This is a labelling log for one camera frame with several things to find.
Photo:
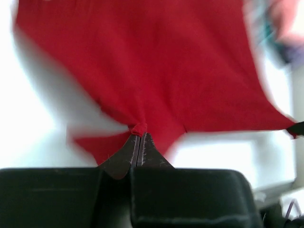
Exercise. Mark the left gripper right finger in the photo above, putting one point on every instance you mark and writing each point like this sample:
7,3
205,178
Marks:
149,156

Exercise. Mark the lavender folded t shirt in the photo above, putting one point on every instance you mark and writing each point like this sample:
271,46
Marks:
295,54

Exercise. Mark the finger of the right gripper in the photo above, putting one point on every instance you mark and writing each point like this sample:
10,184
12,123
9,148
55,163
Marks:
296,130

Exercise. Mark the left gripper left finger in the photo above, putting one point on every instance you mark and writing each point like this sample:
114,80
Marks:
118,165

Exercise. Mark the pink folded t shirt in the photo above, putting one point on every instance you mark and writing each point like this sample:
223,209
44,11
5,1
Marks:
287,17

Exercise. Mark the teal folded t shirt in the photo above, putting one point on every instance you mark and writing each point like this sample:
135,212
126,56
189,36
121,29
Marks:
268,35

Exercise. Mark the red t shirt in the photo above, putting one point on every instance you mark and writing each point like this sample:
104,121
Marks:
163,67

